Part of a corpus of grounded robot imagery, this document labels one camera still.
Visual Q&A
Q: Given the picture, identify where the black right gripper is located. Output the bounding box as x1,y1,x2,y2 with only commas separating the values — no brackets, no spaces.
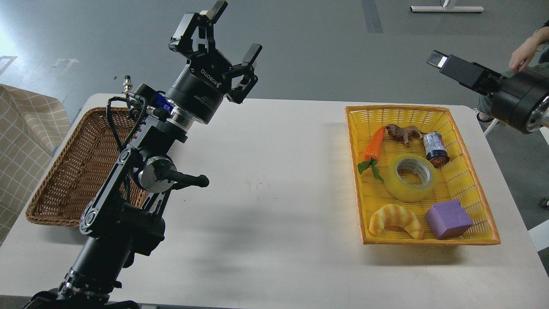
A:
427,50,549,134

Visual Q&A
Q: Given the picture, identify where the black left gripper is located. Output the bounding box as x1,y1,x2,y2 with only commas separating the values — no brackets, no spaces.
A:
165,0,262,124

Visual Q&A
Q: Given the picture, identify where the yellow tape roll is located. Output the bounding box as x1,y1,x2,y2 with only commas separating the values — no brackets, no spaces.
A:
384,153,438,202

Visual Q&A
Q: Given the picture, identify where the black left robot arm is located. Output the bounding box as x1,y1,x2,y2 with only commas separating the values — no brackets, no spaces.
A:
25,0,262,309

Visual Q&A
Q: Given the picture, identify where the person's hand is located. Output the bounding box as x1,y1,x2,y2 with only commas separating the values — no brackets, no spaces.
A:
508,36,544,73

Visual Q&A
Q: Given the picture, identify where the white stand base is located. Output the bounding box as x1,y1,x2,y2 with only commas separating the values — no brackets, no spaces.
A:
410,5,485,13

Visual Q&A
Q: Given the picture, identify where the brown toy animal figure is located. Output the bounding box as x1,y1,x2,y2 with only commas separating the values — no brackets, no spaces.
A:
385,124,425,148

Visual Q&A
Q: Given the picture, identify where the yellow plastic basket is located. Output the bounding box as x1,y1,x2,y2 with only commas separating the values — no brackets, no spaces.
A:
345,104,501,245

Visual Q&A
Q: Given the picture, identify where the orange toy carrot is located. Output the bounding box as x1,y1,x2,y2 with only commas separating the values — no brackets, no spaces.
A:
357,126,386,183

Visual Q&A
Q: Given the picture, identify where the purple foam block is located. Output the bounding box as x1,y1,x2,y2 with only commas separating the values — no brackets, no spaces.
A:
425,200,474,240

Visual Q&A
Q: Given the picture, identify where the brown wicker basket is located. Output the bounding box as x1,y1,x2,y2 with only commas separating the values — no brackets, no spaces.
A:
25,107,151,227

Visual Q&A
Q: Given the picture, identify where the toy croissant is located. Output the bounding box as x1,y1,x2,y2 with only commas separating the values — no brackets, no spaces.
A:
368,203,424,240

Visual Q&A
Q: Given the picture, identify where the beige checkered cloth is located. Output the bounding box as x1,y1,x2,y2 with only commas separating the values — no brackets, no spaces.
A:
0,84,71,242

